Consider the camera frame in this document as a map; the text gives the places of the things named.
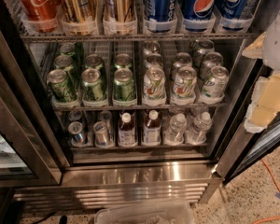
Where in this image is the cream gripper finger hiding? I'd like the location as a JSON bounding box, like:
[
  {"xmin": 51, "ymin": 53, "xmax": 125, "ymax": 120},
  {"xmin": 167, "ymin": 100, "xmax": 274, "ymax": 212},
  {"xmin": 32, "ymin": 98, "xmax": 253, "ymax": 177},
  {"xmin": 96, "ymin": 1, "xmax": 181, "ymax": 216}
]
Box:
[
  {"xmin": 244, "ymin": 71, "xmax": 280, "ymax": 133},
  {"xmin": 242, "ymin": 33, "xmax": 266, "ymax": 59}
]

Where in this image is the red bull can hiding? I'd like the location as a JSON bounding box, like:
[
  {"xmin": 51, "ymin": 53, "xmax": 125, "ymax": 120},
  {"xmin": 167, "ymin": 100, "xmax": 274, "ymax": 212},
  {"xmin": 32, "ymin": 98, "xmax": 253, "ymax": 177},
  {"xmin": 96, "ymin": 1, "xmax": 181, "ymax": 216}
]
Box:
[
  {"xmin": 68, "ymin": 121, "xmax": 87, "ymax": 144},
  {"xmin": 68, "ymin": 110, "xmax": 83, "ymax": 122},
  {"xmin": 98, "ymin": 110, "xmax": 112, "ymax": 132},
  {"xmin": 93, "ymin": 121, "xmax": 110, "ymax": 147}
]

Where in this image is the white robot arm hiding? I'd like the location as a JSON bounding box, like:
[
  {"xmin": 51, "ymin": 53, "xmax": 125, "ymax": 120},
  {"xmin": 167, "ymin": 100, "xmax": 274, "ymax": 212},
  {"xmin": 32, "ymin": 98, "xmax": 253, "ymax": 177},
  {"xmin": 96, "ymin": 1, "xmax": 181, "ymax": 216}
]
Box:
[{"xmin": 243, "ymin": 14, "xmax": 280, "ymax": 133}]

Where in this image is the white diet can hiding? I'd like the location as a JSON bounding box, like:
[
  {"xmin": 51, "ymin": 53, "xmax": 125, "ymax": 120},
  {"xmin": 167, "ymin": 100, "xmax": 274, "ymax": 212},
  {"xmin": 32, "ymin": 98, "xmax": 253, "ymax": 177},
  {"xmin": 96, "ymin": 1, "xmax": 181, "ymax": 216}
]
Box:
[
  {"xmin": 173, "ymin": 65, "xmax": 197, "ymax": 99},
  {"xmin": 170, "ymin": 52, "xmax": 192, "ymax": 80},
  {"xmin": 144, "ymin": 66, "xmax": 165, "ymax": 100},
  {"xmin": 199, "ymin": 51, "xmax": 223, "ymax": 81},
  {"xmin": 144, "ymin": 53, "xmax": 163, "ymax": 69},
  {"xmin": 201, "ymin": 66, "xmax": 229, "ymax": 98}
]

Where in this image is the silver can back right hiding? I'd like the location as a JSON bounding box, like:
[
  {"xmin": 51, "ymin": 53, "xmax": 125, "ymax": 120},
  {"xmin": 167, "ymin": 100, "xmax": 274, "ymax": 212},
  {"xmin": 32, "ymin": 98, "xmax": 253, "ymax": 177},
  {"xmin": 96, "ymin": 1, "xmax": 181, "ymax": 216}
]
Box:
[{"xmin": 189, "ymin": 39, "xmax": 215, "ymax": 68}]

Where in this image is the silver can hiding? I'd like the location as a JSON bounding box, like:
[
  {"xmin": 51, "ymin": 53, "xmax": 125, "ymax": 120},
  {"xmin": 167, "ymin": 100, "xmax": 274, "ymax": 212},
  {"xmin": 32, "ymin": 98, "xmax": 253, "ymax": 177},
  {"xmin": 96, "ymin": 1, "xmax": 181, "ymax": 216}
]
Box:
[
  {"xmin": 189, "ymin": 39, "xmax": 215, "ymax": 68},
  {"xmin": 142, "ymin": 41, "xmax": 161, "ymax": 58}
]

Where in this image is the white diet can front right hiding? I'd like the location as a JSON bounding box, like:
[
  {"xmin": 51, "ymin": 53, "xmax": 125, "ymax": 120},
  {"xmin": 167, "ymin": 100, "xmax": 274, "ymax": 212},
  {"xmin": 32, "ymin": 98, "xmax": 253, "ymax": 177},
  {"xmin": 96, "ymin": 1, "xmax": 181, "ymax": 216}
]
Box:
[{"xmin": 201, "ymin": 66, "xmax": 229, "ymax": 98}]

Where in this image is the blue Pepsi can right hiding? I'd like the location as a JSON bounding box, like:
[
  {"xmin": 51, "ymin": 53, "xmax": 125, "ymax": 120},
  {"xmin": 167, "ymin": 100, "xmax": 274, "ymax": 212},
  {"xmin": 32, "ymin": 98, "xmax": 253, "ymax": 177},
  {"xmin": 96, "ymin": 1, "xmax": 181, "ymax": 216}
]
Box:
[{"xmin": 219, "ymin": 0, "xmax": 251, "ymax": 31}]

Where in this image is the blue pepsi can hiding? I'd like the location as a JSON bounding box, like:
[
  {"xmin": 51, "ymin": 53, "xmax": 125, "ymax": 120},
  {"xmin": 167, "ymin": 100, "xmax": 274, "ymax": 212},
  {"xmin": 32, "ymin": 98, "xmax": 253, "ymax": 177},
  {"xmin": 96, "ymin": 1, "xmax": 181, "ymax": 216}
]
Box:
[
  {"xmin": 145, "ymin": 0, "xmax": 176, "ymax": 33},
  {"xmin": 219, "ymin": 0, "xmax": 251, "ymax": 31},
  {"xmin": 182, "ymin": 0, "xmax": 215, "ymax": 32}
]

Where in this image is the open fridge door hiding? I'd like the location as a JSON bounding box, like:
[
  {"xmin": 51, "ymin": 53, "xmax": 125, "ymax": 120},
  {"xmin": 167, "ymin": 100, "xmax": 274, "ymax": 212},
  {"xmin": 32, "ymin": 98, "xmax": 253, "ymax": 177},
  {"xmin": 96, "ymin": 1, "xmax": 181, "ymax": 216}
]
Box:
[{"xmin": 212, "ymin": 63, "xmax": 280, "ymax": 185}]

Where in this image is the blue Pepsi can middle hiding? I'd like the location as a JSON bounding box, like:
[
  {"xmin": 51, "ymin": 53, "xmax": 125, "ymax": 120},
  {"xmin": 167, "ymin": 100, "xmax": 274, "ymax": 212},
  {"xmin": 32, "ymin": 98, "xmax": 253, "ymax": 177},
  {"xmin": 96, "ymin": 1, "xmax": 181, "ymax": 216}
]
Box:
[{"xmin": 182, "ymin": 0, "xmax": 215, "ymax": 32}]

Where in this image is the white diet can front middle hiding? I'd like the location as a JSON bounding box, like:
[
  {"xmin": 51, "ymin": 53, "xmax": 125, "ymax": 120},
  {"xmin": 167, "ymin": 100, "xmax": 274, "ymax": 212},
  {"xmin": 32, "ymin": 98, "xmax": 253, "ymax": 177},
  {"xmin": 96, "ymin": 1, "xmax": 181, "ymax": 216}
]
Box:
[{"xmin": 173, "ymin": 65, "xmax": 197, "ymax": 99}]

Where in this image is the blue Pepsi can left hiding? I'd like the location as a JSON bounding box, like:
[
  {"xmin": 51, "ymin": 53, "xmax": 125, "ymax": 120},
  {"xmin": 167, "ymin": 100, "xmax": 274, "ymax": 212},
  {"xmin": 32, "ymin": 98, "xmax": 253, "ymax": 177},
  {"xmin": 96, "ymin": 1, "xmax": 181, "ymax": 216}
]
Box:
[{"xmin": 145, "ymin": 0, "xmax": 176, "ymax": 33}]

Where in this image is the silver can back left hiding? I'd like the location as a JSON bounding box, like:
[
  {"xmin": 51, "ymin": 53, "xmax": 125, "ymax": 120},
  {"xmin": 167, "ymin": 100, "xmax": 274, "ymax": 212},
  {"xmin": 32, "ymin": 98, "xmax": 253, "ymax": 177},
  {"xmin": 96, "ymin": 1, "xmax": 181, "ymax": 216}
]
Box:
[{"xmin": 142, "ymin": 41, "xmax": 161, "ymax": 58}]

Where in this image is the white diet can front left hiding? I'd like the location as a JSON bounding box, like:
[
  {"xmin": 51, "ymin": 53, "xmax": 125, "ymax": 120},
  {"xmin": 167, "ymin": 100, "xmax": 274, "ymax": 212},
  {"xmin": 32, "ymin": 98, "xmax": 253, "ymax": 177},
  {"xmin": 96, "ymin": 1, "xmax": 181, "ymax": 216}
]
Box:
[{"xmin": 144, "ymin": 66, "xmax": 165, "ymax": 100}]

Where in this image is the green can second row right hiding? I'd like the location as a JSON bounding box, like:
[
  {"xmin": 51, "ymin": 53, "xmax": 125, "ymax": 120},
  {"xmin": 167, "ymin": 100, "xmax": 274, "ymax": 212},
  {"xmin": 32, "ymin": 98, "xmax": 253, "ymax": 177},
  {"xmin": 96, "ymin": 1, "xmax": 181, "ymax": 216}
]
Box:
[{"xmin": 114, "ymin": 53, "xmax": 133, "ymax": 70}]

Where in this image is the green can second row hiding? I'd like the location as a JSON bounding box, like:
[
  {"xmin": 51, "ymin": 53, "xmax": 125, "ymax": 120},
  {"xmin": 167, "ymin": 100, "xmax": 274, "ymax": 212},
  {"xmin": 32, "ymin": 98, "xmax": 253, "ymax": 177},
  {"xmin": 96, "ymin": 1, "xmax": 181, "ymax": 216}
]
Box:
[
  {"xmin": 52, "ymin": 54, "xmax": 80, "ymax": 87},
  {"xmin": 114, "ymin": 53, "xmax": 133, "ymax": 70},
  {"xmin": 84, "ymin": 54, "xmax": 105, "ymax": 73}
]

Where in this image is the green can front right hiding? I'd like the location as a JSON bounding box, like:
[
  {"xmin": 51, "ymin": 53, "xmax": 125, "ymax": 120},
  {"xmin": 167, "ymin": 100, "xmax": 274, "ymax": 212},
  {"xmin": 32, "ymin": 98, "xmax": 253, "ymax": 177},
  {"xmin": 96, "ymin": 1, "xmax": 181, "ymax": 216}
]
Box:
[{"xmin": 113, "ymin": 68, "xmax": 136, "ymax": 102}]

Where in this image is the green can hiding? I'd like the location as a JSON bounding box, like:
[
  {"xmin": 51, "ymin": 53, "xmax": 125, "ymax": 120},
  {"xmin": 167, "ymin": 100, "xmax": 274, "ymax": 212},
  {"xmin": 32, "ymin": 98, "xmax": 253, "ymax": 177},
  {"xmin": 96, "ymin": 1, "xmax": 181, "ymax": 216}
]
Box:
[
  {"xmin": 81, "ymin": 68, "xmax": 106, "ymax": 102},
  {"xmin": 47, "ymin": 69, "xmax": 77, "ymax": 103},
  {"xmin": 113, "ymin": 68, "xmax": 136, "ymax": 102},
  {"xmin": 58, "ymin": 43, "xmax": 80, "ymax": 63}
]

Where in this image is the gold can right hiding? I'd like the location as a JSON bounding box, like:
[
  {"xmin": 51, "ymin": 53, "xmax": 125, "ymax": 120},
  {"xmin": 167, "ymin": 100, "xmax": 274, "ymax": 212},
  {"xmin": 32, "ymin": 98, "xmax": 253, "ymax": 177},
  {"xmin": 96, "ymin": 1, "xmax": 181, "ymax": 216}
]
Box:
[{"xmin": 105, "ymin": 0, "xmax": 135, "ymax": 35}]

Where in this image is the gold can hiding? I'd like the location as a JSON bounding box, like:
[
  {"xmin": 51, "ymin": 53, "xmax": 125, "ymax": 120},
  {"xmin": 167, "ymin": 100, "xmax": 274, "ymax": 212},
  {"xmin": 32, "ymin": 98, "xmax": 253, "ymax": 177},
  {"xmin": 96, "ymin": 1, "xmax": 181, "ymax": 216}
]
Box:
[
  {"xmin": 105, "ymin": 0, "xmax": 135, "ymax": 35},
  {"xmin": 61, "ymin": 0, "xmax": 95, "ymax": 35}
]

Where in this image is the stainless steel fridge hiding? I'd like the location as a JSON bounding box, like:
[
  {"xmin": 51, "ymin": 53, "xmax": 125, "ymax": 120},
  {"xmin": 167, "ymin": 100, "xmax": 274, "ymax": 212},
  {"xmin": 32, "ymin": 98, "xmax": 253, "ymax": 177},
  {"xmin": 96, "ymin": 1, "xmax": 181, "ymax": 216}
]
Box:
[{"xmin": 0, "ymin": 0, "xmax": 280, "ymax": 213}]

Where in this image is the green can second row middle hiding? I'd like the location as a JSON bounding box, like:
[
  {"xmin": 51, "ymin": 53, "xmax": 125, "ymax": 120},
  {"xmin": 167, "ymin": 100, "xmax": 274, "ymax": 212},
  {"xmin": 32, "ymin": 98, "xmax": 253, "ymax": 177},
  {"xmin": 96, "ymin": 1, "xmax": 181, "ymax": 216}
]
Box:
[{"xmin": 84, "ymin": 54, "xmax": 105, "ymax": 73}]

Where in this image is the green can front middle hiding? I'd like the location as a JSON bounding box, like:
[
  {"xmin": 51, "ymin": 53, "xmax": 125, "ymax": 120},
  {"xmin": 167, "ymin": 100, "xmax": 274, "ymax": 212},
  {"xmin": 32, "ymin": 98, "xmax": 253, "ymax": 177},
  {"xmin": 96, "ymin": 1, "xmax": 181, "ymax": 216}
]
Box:
[{"xmin": 81, "ymin": 68, "xmax": 106, "ymax": 102}]

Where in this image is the gold can left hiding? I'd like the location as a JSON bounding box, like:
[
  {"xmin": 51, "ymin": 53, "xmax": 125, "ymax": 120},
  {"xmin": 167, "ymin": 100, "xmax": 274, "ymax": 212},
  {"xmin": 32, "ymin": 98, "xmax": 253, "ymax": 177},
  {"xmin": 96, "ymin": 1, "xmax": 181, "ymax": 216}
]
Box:
[{"xmin": 61, "ymin": 0, "xmax": 95, "ymax": 35}]

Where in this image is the green can back left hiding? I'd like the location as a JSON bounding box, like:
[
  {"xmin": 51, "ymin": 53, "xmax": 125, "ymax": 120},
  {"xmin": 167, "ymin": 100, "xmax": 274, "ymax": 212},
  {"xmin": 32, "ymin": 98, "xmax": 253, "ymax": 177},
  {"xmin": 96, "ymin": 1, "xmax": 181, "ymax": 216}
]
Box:
[{"xmin": 58, "ymin": 43, "xmax": 80, "ymax": 63}]

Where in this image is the green can second row left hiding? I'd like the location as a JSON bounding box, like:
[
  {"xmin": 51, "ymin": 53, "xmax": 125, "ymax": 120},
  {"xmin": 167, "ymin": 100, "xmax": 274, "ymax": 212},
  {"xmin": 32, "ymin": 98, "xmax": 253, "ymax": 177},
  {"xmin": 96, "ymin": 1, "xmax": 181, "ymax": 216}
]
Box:
[{"xmin": 52, "ymin": 54, "xmax": 80, "ymax": 87}]

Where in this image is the green can front left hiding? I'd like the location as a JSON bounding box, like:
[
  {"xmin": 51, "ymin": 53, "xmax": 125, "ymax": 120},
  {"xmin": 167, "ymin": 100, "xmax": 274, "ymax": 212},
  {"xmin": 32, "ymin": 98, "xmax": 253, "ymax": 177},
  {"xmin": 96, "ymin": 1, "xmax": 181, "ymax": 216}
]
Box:
[{"xmin": 47, "ymin": 69, "xmax": 77, "ymax": 103}]

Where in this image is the red Coca-Cola can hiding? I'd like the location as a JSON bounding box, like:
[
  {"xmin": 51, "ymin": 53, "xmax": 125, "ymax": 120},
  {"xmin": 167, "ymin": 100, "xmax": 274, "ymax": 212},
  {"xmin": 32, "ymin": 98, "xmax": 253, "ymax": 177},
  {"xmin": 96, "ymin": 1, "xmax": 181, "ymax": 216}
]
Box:
[{"xmin": 20, "ymin": 0, "xmax": 57, "ymax": 33}]

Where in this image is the clear water bottle right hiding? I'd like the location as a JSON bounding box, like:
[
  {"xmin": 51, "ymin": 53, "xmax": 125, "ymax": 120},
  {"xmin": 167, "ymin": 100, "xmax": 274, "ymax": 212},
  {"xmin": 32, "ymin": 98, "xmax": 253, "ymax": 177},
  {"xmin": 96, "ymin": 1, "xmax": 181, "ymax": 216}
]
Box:
[{"xmin": 186, "ymin": 112, "xmax": 212, "ymax": 145}]

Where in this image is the clear water bottle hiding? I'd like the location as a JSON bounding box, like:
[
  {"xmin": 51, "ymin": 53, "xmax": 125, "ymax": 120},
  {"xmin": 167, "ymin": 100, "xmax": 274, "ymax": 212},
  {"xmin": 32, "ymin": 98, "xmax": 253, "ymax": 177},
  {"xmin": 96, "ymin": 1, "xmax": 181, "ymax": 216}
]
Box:
[
  {"xmin": 186, "ymin": 112, "xmax": 212, "ymax": 145},
  {"xmin": 164, "ymin": 113, "xmax": 187, "ymax": 146}
]

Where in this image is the clear water bottle left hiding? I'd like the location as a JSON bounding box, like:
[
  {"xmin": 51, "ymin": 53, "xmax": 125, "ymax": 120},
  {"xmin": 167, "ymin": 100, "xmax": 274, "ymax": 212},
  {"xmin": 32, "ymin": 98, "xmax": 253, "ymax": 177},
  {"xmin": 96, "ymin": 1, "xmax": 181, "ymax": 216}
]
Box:
[{"xmin": 164, "ymin": 113, "xmax": 187, "ymax": 146}]

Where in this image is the brown tea bottle right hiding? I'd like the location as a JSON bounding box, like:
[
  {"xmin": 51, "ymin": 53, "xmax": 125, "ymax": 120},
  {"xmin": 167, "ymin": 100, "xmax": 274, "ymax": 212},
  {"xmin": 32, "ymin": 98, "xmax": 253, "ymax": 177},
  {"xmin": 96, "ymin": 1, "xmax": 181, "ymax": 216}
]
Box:
[{"xmin": 142, "ymin": 110, "xmax": 161, "ymax": 147}]

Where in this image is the brown tea bottle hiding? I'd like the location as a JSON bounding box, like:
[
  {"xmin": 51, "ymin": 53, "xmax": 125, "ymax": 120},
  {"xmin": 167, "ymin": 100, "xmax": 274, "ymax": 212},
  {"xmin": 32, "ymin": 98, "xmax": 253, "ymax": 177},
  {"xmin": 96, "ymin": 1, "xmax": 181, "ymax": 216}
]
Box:
[
  {"xmin": 142, "ymin": 110, "xmax": 161, "ymax": 147},
  {"xmin": 119, "ymin": 113, "xmax": 136, "ymax": 147}
]

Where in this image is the brown tea bottle left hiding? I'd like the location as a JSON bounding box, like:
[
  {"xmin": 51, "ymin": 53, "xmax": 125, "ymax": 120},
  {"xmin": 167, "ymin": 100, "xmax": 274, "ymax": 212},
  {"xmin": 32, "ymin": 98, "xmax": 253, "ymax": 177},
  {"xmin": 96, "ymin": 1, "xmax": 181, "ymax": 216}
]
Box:
[{"xmin": 119, "ymin": 113, "xmax": 136, "ymax": 147}]

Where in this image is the clear plastic bin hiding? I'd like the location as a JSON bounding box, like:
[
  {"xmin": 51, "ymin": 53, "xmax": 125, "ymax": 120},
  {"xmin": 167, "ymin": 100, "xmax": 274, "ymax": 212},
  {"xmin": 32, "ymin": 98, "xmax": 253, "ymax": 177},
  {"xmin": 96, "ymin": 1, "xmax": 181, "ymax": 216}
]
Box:
[{"xmin": 94, "ymin": 200, "xmax": 196, "ymax": 224}]

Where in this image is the top wire shelf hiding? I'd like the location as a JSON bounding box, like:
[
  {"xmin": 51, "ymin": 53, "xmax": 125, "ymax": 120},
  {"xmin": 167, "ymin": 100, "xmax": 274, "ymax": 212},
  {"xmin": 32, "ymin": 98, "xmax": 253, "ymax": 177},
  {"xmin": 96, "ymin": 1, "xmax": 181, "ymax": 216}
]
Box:
[{"xmin": 21, "ymin": 33, "xmax": 258, "ymax": 43}]

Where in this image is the wire shelf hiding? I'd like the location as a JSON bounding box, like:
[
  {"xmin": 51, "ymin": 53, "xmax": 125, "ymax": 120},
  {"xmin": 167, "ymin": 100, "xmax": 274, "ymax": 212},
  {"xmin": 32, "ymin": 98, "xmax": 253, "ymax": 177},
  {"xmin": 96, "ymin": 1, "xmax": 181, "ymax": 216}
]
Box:
[
  {"xmin": 53, "ymin": 103, "xmax": 227, "ymax": 112},
  {"xmin": 21, "ymin": 33, "xmax": 258, "ymax": 43}
]

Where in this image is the orange cable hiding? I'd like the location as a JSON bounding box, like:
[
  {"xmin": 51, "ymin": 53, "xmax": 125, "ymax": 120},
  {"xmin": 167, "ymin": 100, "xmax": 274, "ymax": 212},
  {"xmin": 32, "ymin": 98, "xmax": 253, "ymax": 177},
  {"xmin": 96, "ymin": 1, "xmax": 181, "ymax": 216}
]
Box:
[{"xmin": 251, "ymin": 158, "xmax": 280, "ymax": 224}]

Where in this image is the middle wire shelf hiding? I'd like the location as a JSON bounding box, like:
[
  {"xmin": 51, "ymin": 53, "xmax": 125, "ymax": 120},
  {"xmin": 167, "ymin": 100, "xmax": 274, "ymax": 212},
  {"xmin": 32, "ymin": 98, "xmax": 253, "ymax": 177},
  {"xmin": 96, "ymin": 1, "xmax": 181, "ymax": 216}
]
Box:
[{"xmin": 53, "ymin": 103, "xmax": 227, "ymax": 112}]

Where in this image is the black cable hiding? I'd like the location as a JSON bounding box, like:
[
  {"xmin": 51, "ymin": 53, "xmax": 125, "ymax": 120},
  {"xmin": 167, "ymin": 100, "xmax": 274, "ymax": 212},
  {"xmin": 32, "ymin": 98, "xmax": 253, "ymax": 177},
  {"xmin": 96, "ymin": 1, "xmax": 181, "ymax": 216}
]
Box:
[{"xmin": 31, "ymin": 211, "xmax": 68, "ymax": 224}]

